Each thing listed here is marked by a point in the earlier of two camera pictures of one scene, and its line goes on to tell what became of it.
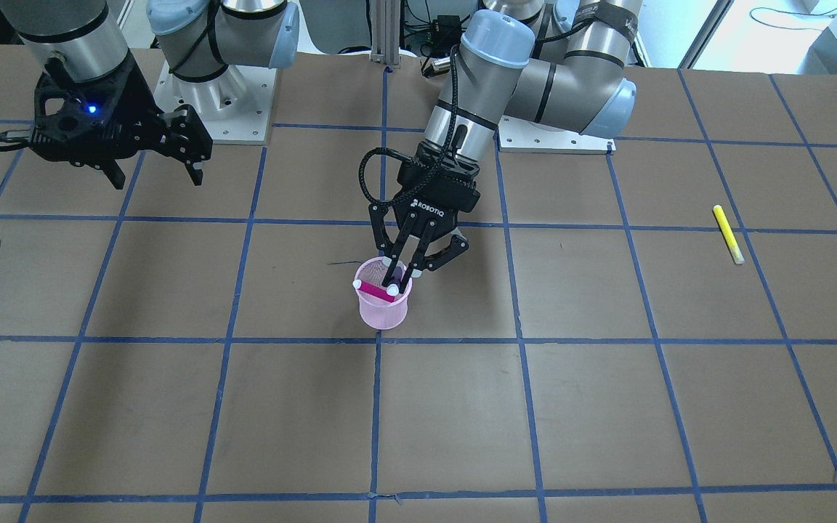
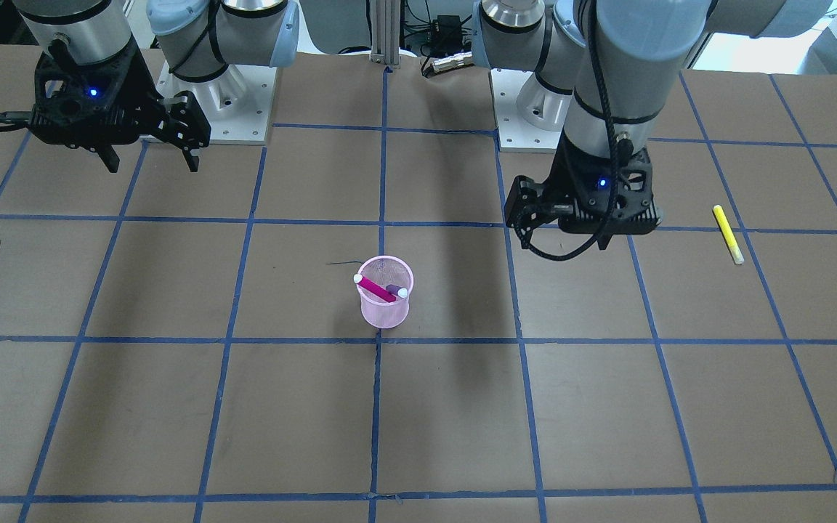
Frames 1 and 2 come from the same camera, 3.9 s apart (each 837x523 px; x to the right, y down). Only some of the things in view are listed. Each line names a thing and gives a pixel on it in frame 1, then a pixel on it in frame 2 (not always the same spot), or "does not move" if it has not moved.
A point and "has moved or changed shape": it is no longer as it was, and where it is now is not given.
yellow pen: [731, 239] does not move
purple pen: [394, 285] has moved or changed shape
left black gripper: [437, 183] → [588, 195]
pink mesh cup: [376, 312] does not move
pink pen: [373, 290] does not move
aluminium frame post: [385, 31] does not move
